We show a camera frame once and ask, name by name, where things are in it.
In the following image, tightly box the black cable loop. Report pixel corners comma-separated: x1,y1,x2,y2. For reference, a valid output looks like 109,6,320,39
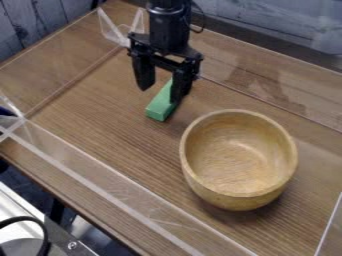
0,215,53,256

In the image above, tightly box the green rectangular block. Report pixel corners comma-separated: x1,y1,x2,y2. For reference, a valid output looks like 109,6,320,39
146,80,177,122

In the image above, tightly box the clear acrylic corner bracket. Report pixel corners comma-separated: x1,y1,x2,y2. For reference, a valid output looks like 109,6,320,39
98,8,146,48

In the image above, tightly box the brown wooden bowl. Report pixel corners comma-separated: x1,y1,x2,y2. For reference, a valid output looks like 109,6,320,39
179,109,300,211

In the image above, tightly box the black table leg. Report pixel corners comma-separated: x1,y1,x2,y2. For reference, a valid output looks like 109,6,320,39
50,199,66,224

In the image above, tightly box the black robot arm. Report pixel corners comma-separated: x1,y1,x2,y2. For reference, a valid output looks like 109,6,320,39
129,0,204,103

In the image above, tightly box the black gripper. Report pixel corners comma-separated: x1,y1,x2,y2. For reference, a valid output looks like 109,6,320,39
129,3,204,104

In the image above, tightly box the metal bracket with screw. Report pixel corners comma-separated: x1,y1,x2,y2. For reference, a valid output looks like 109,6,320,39
45,218,99,256

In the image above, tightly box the clear acrylic front barrier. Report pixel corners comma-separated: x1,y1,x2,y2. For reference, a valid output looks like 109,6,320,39
0,96,258,256

